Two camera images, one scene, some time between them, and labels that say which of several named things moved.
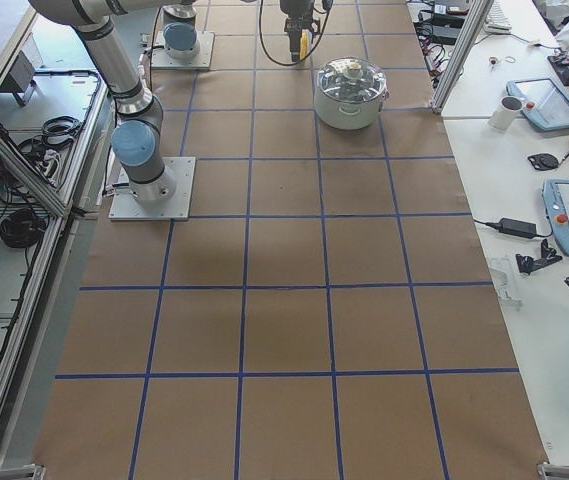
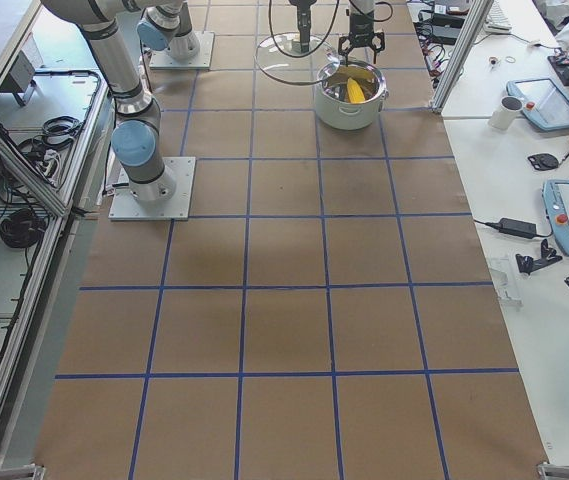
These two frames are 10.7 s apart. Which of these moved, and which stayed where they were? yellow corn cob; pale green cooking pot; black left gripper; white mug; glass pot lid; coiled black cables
Moved: black left gripper; glass pot lid; yellow corn cob
Stayed: coiled black cables; white mug; pale green cooking pot
